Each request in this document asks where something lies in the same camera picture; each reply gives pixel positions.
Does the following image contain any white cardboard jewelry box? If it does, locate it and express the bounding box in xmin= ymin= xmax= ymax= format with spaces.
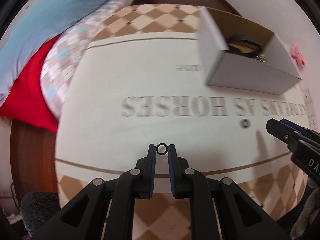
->
xmin=196 ymin=7 xmax=302 ymax=95

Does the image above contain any pink panther plush toy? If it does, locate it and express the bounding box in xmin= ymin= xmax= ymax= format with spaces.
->
xmin=290 ymin=43 xmax=306 ymax=69

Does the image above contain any checkered tablecloth with lettering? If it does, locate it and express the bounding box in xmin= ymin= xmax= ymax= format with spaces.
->
xmin=55 ymin=3 xmax=318 ymax=240

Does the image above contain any dark furry stool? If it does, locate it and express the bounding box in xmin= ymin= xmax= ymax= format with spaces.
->
xmin=20 ymin=191 xmax=61 ymax=237

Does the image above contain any red blanket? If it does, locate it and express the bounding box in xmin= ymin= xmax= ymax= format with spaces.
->
xmin=1 ymin=36 xmax=59 ymax=133

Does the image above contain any checkered bed sheet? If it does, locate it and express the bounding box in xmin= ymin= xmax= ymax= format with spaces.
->
xmin=40 ymin=0 xmax=134 ymax=119

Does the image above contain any light blue quilt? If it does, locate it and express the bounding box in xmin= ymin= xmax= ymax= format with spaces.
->
xmin=1 ymin=0 xmax=107 ymax=102

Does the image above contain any white wall socket strip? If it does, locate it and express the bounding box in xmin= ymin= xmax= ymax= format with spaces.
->
xmin=302 ymin=89 xmax=318 ymax=131

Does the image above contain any silver chain necklace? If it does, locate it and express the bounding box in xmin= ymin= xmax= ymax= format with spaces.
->
xmin=252 ymin=51 xmax=267 ymax=62

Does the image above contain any wooden bead bracelet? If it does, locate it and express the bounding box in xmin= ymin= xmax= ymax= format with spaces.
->
xmin=228 ymin=42 xmax=262 ymax=55

